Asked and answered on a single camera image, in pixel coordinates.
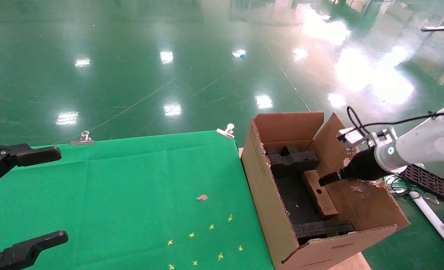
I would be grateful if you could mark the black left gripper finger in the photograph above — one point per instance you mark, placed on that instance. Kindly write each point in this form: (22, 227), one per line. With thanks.
(30, 154)
(23, 253)

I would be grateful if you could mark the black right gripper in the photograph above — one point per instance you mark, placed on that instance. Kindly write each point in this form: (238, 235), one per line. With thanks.
(364, 168)

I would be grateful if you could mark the small long cardboard box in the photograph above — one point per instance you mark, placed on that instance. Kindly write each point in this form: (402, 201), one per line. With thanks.
(321, 202)

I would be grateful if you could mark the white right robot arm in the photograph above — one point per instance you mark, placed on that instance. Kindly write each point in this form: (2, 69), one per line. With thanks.
(424, 146)

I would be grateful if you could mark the large open cardboard carton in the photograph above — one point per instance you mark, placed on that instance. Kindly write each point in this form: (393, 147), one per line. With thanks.
(267, 195)

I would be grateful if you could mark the small brown cardboard scrap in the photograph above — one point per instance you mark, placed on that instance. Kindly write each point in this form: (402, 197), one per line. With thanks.
(202, 197)

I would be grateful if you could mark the black foam insert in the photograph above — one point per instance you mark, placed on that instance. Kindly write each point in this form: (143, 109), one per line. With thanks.
(297, 161)

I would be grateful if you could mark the silver binder clip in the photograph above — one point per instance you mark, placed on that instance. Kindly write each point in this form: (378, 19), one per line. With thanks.
(227, 131)
(83, 138)

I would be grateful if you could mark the green table cloth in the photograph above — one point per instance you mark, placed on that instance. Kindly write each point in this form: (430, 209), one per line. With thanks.
(113, 195)

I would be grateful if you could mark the black perforated plastic tray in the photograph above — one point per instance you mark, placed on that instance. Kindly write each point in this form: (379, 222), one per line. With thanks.
(432, 183)

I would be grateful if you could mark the white bar on floor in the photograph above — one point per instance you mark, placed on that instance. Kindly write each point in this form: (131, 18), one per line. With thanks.
(434, 28)

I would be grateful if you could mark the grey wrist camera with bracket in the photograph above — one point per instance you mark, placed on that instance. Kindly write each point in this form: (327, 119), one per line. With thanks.
(351, 135)

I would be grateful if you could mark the white pipe frame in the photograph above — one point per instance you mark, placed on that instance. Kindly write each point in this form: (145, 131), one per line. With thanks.
(432, 219)

